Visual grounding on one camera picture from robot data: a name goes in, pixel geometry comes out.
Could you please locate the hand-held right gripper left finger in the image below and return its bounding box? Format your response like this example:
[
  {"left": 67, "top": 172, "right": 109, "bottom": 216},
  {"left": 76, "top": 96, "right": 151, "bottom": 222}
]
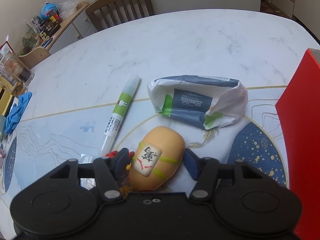
[{"left": 47, "top": 148, "right": 136, "bottom": 202}]

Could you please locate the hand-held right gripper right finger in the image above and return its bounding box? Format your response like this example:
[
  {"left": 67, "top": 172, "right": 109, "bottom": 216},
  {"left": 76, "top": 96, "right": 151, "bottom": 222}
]
[{"left": 183, "top": 149, "right": 272, "bottom": 203}]

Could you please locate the red keychain toy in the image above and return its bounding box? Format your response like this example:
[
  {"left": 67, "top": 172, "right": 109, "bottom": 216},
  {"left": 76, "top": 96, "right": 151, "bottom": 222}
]
[{"left": 104, "top": 150, "right": 133, "bottom": 171}]

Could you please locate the orange plush toy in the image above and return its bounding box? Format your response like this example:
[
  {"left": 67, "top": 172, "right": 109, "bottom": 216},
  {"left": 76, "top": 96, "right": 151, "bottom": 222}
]
[{"left": 128, "top": 126, "right": 186, "bottom": 192}]

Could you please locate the green glue pen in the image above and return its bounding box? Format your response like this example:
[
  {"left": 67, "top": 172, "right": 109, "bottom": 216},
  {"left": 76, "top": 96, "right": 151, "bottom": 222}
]
[{"left": 98, "top": 73, "right": 140, "bottom": 156}]

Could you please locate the tissue pack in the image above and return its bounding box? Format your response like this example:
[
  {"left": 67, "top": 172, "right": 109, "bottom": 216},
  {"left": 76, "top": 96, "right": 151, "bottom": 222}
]
[{"left": 147, "top": 74, "right": 249, "bottom": 131}]

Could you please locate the red cardboard box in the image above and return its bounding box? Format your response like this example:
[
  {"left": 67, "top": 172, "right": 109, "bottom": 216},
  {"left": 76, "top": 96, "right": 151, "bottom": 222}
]
[{"left": 275, "top": 47, "right": 320, "bottom": 240}]

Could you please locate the blue cloth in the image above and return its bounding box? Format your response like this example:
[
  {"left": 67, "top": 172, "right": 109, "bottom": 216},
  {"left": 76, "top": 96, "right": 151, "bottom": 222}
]
[{"left": 4, "top": 91, "right": 33, "bottom": 134}]

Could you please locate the yellow and black tissue box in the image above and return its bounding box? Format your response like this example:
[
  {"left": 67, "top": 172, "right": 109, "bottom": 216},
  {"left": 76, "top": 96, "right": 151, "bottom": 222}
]
[{"left": 0, "top": 77, "right": 28, "bottom": 116}]

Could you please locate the small wooden child chair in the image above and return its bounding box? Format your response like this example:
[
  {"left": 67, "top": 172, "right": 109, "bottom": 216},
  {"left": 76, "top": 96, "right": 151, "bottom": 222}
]
[{"left": 17, "top": 46, "right": 52, "bottom": 69}]

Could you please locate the glass bottle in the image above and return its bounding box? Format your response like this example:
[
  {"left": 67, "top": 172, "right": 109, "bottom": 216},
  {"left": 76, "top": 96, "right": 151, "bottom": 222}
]
[{"left": 9, "top": 52, "right": 35, "bottom": 85}]

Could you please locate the white sideboard cabinet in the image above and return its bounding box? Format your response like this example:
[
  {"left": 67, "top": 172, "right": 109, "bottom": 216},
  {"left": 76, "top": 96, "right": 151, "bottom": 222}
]
[{"left": 44, "top": 1, "right": 98, "bottom": 56}]

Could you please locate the potted plant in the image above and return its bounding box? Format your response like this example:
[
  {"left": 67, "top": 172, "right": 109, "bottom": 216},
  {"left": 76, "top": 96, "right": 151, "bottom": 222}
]
[{"left": 22, "top": 27, "right": 42, "bottom": 55}]

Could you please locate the red label jar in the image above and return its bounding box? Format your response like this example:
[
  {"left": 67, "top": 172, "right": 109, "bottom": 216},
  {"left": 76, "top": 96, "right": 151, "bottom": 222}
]
[{"left": 48, "top": 12, "right": 62, "bottom": 26}]

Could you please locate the clear plastic bag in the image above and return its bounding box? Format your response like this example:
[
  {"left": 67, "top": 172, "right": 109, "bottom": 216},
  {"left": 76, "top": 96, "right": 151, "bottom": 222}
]
[{"left": 58, "top": 0, "right": 81, "bottom": 18}]

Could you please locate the blue globe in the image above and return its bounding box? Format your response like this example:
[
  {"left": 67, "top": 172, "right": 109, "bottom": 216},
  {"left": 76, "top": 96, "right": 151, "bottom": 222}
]
[{"left": 41, "top": 3, "right": 59, "bottom": 21}]

